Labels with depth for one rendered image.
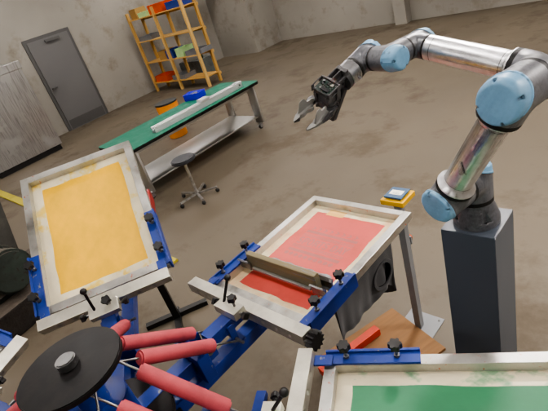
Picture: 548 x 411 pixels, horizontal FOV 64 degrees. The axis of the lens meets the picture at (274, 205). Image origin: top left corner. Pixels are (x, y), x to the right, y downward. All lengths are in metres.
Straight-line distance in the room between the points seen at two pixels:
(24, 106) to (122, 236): 8.24
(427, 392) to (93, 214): 1.68
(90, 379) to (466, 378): 1.08
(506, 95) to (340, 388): 0.97
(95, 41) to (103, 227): 10.45
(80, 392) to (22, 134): 9.12
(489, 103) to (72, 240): 1.86
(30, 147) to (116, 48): 3.84
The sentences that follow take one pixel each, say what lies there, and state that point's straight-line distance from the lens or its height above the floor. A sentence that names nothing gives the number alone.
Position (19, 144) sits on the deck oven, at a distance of 10.28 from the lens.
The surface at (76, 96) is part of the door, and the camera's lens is 12.12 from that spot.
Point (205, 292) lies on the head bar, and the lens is 1.95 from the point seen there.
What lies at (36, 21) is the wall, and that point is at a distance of 12.07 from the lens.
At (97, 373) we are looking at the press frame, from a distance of 1.40.
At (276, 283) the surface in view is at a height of 0.96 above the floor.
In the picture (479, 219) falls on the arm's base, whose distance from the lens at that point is 1.60.
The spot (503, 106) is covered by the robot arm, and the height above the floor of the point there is 1.72.
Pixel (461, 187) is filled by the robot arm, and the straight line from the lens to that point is 1.40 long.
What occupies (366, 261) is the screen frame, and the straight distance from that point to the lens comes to 1.89.
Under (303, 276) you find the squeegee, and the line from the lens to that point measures 1.81.
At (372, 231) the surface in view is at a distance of 2.12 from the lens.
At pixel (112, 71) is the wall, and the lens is 12.62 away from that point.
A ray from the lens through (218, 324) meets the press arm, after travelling 1.75.
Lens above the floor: 2.15
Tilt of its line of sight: 28 degrees down
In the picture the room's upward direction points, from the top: 18 degrees counter-clockwise
